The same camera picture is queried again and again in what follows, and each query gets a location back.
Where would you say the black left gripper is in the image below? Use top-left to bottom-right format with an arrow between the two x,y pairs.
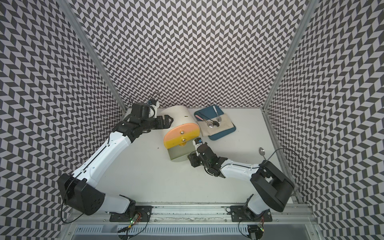
141,114 -> 174,132

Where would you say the pink top drawer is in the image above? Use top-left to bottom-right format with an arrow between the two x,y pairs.
164,123 -> 200,142

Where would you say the white drawer cabinet shell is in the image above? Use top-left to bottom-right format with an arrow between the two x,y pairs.
160,106 -> 199,133

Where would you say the grey bottom drawer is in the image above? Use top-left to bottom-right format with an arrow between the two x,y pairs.
168,141 -> 195,162

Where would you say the yellow drawer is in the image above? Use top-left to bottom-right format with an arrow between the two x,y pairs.
164,131 -> 200,149

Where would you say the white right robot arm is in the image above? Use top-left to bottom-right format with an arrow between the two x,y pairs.
188,144 -> 295,219

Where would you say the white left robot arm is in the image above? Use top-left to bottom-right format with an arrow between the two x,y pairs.
57,99 -> 174,216

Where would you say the beige cloth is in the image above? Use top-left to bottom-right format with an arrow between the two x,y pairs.
198,116 -> 235,138

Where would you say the teal tray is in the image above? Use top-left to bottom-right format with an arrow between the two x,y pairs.
193,105 -> 237,141

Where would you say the steel spoon on table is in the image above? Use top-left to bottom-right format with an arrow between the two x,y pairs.
259,147 -> 267,161

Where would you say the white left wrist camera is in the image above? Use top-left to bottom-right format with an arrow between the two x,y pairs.
148,99 -> 160,114

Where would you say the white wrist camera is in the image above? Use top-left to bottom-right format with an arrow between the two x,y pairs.
148,99 -> 160,114
193,138 -> 205,152

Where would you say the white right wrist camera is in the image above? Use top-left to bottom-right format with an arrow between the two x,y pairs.
193,138 -> 205,152

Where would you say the pink handled spoon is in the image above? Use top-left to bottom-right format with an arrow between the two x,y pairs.
195,115 -> 214,128

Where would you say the dark handled spoon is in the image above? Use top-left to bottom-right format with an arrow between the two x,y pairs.
200,113 -> 220,127

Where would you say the white handled spoon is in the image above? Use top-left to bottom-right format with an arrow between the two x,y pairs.
213,105 -> 222,123

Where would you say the aluminium front rail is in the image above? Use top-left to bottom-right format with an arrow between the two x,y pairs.
59,204 -> 323,240

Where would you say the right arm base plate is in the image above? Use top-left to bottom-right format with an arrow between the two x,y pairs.
227,206 -> 273,223

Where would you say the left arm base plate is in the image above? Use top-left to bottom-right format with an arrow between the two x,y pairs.
110,205 -> 153,223

